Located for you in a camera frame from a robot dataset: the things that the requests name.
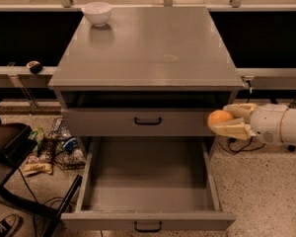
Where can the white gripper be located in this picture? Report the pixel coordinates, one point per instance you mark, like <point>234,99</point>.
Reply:
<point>266,122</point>

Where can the orange fruit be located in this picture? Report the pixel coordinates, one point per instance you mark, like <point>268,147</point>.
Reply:
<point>217,117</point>

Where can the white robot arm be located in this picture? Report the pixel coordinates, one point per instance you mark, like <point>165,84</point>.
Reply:
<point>287,129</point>

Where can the grey drawer cabinet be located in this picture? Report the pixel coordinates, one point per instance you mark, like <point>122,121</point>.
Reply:
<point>147,59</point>

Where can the grey open lower drawer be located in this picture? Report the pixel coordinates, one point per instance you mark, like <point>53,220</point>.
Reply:
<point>148,184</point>

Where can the grey closed upper drawer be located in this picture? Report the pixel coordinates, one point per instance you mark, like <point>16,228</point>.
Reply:
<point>89,122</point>

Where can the white ceramic bowl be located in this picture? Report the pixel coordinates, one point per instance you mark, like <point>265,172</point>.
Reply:
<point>97,13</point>

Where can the snack bag on floor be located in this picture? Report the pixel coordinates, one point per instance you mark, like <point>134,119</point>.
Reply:
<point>40,159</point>

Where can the black yellow tape measure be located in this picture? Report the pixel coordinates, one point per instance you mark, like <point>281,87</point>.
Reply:
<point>34,66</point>

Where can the black white sneaker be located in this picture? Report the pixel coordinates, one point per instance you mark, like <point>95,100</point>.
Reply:
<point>8,225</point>

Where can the wire basket with items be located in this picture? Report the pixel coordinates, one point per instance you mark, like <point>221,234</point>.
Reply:
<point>68,154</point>

